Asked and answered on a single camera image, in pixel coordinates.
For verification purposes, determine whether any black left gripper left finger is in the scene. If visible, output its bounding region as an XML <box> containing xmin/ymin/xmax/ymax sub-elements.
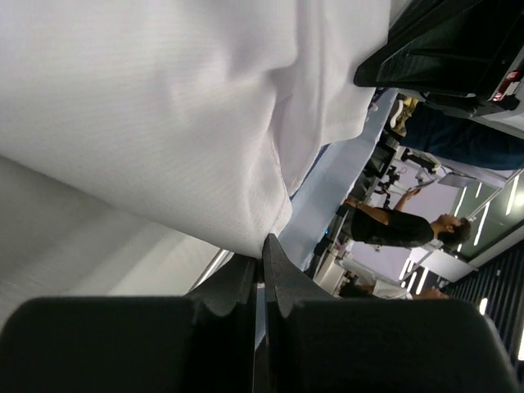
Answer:
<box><xmin>1</xmin><ymin>255</ymin><xmax>256</xmax><ymax>392</ymax></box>

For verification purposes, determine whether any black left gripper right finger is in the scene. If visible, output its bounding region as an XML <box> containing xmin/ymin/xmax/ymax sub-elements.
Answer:
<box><xmin>262</xmin><ymin>235</ymin><xmax>521</xmax><ymax>392</ymax></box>

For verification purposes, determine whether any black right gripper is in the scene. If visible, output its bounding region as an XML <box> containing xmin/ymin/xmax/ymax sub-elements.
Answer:
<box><xmin>354</xmin><ymin>0</ymin><xmax>523</xmax><ymax>119</ymax></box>

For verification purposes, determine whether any white t shirt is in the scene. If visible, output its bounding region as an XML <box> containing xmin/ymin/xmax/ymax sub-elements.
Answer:
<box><xmin>1</xmin><ymin>1</ymin><xmax>391</xmax><ymax>257</ymax></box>

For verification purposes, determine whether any person in blue jeans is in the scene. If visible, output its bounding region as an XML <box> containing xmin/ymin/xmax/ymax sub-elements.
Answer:
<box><xmin>388</xmin><ymin>97</ymin><xmax>523</xmax><ymax>171</ymax></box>

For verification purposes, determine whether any person in black shirt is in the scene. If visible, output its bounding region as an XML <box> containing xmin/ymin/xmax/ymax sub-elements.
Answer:
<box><xmin>340</xmin><ymin>188</ymin><xmax>472</xmax><ymax>249</ymax></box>

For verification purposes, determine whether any aluminium front rail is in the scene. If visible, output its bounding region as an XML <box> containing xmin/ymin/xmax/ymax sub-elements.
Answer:
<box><xmin>183</xmin><ymin>251</ymin><xmax>249</xmax><ymax>299</ymax></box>

